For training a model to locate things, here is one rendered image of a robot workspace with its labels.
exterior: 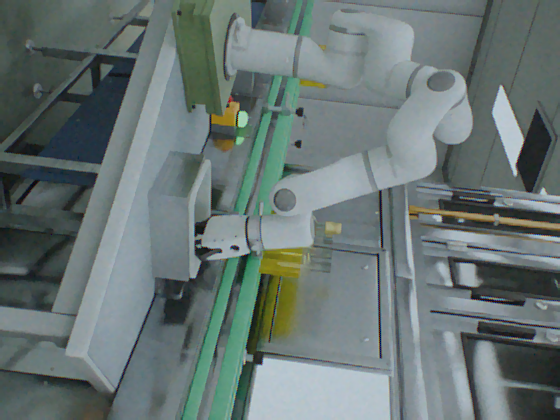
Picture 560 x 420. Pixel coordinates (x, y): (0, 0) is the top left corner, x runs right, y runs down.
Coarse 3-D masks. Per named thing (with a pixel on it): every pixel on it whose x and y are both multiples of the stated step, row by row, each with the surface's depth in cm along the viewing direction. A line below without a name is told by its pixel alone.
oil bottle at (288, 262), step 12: (264, 252) 159; (276, 252) 160; (288, 252) 160; (300, 252) 160; (264, 264) 159; (276, 264) 158; (288, 264) 158; (300, 264) 158; (312, 264) 159; (288, 276) 160; (300, 276) 160
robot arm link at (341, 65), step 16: (336, 32) 138; (304, 48) 141; (320, 48) 145; (336, 48) 139; (352, 48) 138; (304, 64) 141; (320, 64) 141; (336, 64) 140; (352, 64) 140; (320, 80) 144; (336, 80) 142; (352, 80) 142
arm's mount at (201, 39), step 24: (192, 0) 126; (216, 0) 127; (240, 0) 148; (192, 24) 127; (216, 24) 130; (192, 48) 132; (216, 48) 133; (192, 72) 139; (216, 72) 137; (192, 96) 146; (216, 96) 144
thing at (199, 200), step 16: (208, 160) 135; (208, 176) 139; (192, 192) 125; (208, 192) 141; (192, 208) 124; (208, 208) 144; (192, 224) 127; (192, 240) 129; (192, 256) 131; (192, 272) 134
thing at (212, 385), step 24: (240, 264) 153; (240, 288) 146; (216, 312) 139; (240, 312) 140; (216, 336) 134; (240, 336) 134; (216, 360) 129; (192, 384) 123; (216, 384) 124; (192, 408) 119; (216, 408) 119
